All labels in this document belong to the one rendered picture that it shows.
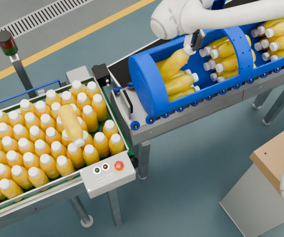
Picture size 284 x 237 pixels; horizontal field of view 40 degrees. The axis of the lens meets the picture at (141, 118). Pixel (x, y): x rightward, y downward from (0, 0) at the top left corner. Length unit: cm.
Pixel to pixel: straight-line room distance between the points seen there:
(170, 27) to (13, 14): 241
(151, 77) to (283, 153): 62
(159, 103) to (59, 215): 131
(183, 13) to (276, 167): 78
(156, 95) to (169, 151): 121
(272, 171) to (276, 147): 10
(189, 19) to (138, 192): 166
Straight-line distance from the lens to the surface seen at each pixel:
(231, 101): 199
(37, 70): 313
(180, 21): 120
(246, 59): 173
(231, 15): 117
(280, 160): 169
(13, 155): 166
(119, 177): 154
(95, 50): 315
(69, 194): 185
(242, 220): 253
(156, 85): 158
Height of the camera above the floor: 258
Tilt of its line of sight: 65 degrees down
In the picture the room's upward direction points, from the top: 2 degrees clockwise
